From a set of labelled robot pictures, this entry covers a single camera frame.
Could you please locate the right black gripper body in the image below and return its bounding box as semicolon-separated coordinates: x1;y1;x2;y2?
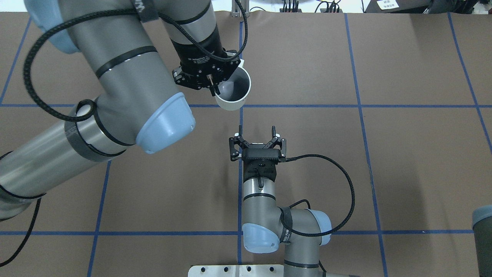
243;160;278;182

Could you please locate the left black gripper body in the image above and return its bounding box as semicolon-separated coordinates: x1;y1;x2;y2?
172;42;240;90

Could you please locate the white plastic mug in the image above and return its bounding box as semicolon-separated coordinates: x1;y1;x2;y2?
214;58;251;112

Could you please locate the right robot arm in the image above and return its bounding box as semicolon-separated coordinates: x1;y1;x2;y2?
228;125;355;277

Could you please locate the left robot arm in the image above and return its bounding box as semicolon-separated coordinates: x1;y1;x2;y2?
1;0;244;221

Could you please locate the black braided cable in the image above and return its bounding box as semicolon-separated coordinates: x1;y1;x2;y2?
22;0;249;123
279;154;356;237

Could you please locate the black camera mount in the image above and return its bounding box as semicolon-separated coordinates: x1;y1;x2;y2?
241;149;285;161

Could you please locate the aluminium frame post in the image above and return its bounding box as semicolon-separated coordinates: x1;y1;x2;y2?
231;0;250;18

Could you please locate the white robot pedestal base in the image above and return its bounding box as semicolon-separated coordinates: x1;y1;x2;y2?
188;264;284;277

